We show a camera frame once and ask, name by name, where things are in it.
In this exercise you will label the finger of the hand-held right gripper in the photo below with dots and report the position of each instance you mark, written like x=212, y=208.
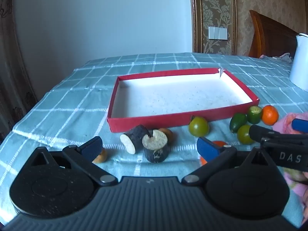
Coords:
x=300, y=125
x=261, y=132

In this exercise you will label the brown longan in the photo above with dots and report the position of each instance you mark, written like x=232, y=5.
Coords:
x=102, y=157
x=169, y=136

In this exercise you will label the red cardboard box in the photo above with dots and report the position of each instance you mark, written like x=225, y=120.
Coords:
x=144, y=124

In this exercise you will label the wooden headboard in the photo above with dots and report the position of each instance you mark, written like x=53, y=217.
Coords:
x=272, y=38

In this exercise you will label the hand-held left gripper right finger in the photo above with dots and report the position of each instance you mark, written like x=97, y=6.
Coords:
x=207, y=149

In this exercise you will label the cucumber end piece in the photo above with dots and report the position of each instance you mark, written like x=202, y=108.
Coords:
x=237, y=122

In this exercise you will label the green tomato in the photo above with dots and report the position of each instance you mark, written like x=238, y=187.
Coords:
x=198, y=126
x=243, y=134

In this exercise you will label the black sugarcane piece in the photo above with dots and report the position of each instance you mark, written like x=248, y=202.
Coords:
x=136, y=137
x=156, y=152

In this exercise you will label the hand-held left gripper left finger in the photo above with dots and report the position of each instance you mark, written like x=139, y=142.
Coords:
x=93, y=147

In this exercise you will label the white electric kettle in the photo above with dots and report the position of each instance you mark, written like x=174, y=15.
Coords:
x=299, y=60

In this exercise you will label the green checked tablecloth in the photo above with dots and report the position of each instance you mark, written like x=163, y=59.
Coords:
x=72, y=105

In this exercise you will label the cucumber piece with cut face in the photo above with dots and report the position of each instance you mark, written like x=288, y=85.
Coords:
x=254, y=115

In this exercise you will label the white wall switch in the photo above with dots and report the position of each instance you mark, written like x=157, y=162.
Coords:
x=217, y=33

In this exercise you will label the orange mandarin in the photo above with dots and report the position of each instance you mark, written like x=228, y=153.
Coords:
x=270, y=115
x=220, y=144

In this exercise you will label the gold framed wall panel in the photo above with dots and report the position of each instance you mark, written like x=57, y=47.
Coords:
x=216, y=4

